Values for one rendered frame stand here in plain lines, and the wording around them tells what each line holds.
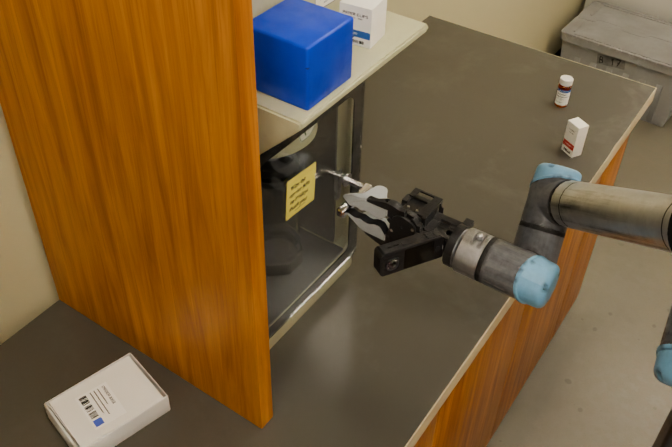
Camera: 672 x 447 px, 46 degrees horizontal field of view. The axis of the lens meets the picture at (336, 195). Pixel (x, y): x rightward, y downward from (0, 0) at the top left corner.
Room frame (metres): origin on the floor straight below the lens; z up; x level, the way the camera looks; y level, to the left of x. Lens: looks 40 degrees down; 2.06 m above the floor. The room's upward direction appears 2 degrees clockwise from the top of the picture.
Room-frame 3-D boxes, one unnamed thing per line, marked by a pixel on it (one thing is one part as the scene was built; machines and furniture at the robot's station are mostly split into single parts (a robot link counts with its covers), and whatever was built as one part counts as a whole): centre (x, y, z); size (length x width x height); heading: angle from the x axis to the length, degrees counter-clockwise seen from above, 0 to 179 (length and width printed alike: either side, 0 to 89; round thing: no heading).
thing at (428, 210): (0.94, -0.15, 1.20); 0.12 x 0.09 x 0.08; 57
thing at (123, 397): (0.75, 0.36, 0.96); 0.16 x 0.12 x 0.04; 133
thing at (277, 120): (0.95, 0.01, 1.46); 0.32 x 0.11 x 0.10; 147
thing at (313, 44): (0.88, 0.05, 1.56); 0.10 x 0.10 x 0.09; 57
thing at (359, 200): (1.00, -0.06, 1.22); 0.09 x 0.06 x 0.03; 57
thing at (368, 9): (1.01, -0.03, 1.54); 0.05 x 0.05 x 0.06; 64
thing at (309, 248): (0.98, 0.05, 1.19); 0.30 x 0.01 x 0.40; 146
